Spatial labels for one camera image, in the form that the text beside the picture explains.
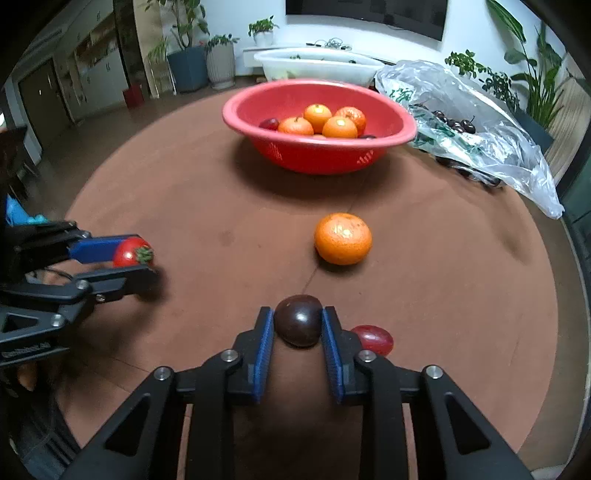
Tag small plant white pot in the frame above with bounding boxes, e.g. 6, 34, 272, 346
249, 15, 279, 48

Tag white plastic basin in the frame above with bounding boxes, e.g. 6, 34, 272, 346
253, 47, 385, 87

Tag wall mounted black television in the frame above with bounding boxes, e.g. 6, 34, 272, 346
286, 0, 448, 40

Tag dark cherries in bag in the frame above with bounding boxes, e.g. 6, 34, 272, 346
432, 110, 477, 134

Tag clear plastic bag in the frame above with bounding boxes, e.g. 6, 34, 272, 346
375, 60, 564, 219

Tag orange in red bowl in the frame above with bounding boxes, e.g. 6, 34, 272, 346
277, 116, 315, 136

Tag dark purple plum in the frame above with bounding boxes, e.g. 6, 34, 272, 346
273, 294, 322, 348

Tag large front orange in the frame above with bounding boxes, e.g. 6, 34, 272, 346
322, 116, 359, 139

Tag plant in grey pot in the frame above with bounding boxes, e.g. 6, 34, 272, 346
205, 34, 238, 90

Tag red plastic colander bowl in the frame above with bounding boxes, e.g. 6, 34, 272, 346
222, 79, 418, 175

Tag tall plant blue pot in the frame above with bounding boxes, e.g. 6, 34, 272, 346
486, 1, 566, 153

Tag middle orange mandarin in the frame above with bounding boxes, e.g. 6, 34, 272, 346
335, 106, 367, 137

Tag lone orange mandarin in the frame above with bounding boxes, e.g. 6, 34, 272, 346
314, 212, 373, 266

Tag tree plant blue pot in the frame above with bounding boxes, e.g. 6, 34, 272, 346
144, 0, 211, 93

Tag grey sleeved left forearm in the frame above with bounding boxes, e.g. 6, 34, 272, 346
1, 369, 80, 479

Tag red tomato with stem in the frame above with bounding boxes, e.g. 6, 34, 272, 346
112, 236, 154, 267

